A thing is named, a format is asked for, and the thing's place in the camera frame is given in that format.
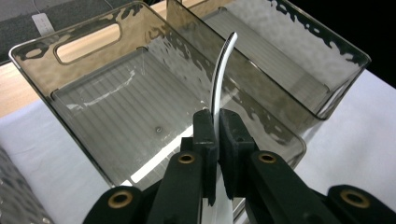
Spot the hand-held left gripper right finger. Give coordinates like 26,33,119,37
219,108,260,200

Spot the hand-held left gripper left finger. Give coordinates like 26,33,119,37
181,108,219,207

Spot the smoky clear plastic bin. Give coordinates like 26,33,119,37
166,0,372,120
0,145,54,224
8,1,307,194

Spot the white table mat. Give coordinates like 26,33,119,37
0,69,396,224

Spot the white power strip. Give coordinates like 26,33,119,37
31,12,56,37

